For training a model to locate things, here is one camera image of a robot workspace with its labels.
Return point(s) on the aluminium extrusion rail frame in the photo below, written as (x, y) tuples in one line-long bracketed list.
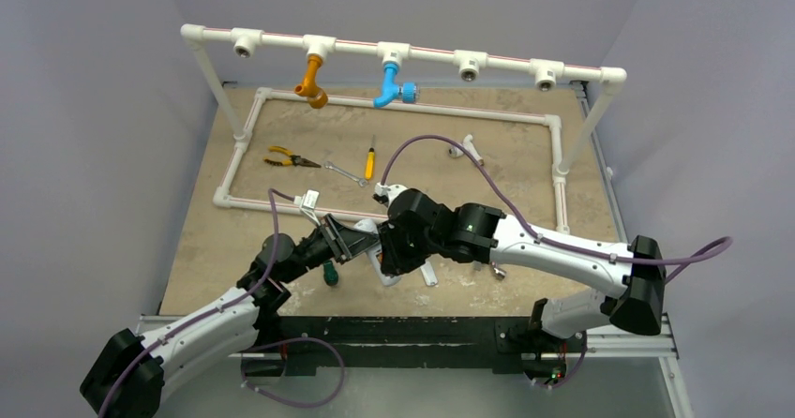
[(624, 286)]

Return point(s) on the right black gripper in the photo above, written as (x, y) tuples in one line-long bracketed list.
[(397, 256)]

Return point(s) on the white PVC pipe frame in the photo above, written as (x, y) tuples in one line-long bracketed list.
[(546, 74)]

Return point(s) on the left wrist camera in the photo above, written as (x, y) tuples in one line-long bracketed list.
[(307, 206)]

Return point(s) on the orange plastic faucet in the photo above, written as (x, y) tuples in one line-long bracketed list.
[(308, 87)]

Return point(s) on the green handled screwdriver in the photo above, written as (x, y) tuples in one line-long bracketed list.
[(330, 274)]

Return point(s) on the yellow handled pliers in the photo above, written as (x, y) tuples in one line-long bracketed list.
[(290, 158)]

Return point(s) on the chrome metal faucet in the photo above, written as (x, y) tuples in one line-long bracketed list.
[(492, 268)]

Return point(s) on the blue plastic faucet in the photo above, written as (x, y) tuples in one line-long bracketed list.
[(408, 92)]

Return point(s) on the white plastic faucet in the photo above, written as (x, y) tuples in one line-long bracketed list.
[(466, 147)]

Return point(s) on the white remote control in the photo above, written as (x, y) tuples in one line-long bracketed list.
[(373, 254)]

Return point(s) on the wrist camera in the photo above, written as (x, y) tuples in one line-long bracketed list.
[(385, 194), (307, 206)]

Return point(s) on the white battery cover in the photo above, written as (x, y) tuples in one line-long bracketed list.
[(428, 274)]

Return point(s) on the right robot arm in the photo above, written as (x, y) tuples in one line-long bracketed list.
[(626, 282)]

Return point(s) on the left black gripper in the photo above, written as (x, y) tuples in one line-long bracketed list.
[(346, 243)]

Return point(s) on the silver combination wrench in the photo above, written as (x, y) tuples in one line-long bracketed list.
[(362, 182)]

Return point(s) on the yellow handled screwdriver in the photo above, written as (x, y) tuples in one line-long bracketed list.
[(370, 161)]

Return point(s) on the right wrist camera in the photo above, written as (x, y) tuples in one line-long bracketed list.
[(385, 194)]

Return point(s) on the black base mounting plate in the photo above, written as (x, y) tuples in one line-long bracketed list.
[(299, 346)]

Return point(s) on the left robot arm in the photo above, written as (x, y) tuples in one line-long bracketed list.
[(135, 374)]

